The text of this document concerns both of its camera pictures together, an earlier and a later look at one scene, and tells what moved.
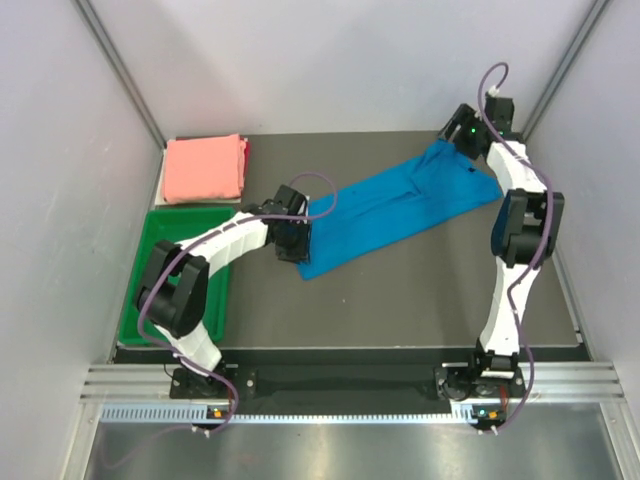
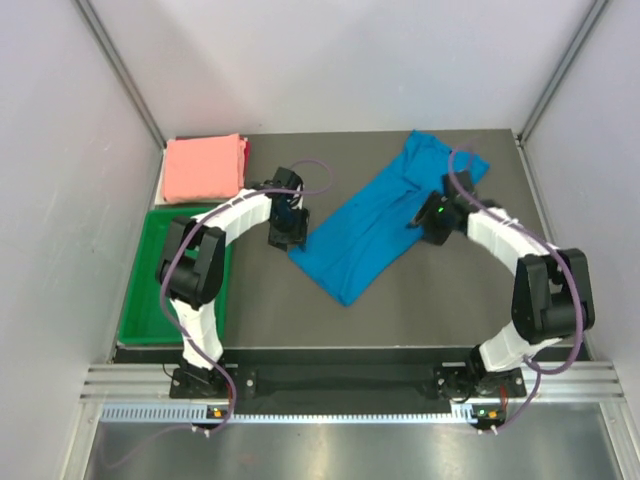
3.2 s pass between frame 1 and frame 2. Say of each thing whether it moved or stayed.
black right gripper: moved
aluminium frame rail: stayed
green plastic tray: stayed
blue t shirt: moved
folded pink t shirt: stayed
